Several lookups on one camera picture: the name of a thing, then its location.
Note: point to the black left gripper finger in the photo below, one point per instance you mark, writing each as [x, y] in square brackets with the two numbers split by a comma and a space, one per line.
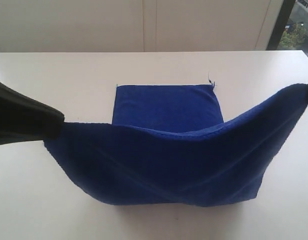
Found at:
[23, 119]

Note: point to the blue towel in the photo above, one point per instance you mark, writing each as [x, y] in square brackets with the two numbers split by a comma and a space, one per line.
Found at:
[169, 144]

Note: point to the black window frame post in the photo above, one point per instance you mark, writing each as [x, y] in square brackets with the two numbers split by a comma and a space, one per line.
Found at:
[279, 27]

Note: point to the green tree outside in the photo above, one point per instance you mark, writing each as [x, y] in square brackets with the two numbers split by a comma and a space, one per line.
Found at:
[293, 37]

